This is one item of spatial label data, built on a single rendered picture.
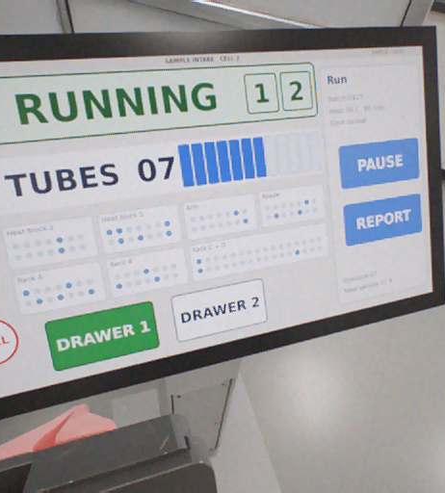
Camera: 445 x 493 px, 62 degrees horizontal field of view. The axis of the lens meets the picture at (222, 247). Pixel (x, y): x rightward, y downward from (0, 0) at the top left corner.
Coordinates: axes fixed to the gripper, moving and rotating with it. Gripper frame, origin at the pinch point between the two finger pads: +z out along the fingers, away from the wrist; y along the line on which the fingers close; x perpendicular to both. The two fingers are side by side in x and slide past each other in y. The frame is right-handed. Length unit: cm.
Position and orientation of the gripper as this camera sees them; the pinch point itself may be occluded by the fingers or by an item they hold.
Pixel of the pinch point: (81, 426)
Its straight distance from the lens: 22.0
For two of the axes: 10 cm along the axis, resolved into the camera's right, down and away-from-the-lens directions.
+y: -9.5, 1.6, -2.5
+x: 1.3, 9.8, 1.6
